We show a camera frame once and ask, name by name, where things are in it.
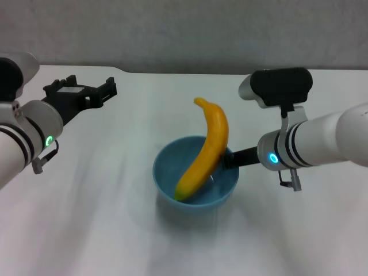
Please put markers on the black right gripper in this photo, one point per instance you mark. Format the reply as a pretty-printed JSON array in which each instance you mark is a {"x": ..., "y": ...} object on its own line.
[{"x": 247, "y": 157}]

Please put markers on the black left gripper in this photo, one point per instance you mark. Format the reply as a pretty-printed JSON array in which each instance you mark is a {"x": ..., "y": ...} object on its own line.
[{"x": 69, "y": 100}]

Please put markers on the yellow banana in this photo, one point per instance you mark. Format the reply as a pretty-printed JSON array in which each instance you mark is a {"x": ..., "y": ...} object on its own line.
[{"x": 214, "y": 135}]

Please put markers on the blue plastic bowl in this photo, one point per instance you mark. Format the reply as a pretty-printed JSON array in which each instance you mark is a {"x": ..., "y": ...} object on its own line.
[{"x": 166, "y": 172}]

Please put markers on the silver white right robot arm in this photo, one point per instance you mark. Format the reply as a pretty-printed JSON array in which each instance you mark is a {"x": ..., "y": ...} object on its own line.
[{"x": 322, "y": 141}]

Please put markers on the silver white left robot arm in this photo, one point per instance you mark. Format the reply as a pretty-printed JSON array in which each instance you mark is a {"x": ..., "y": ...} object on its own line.
[{"x": 26, "y": 135}]

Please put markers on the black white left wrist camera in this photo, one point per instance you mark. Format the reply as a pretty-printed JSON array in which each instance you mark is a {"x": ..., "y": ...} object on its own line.
[{"x": 14, "y": 74}]

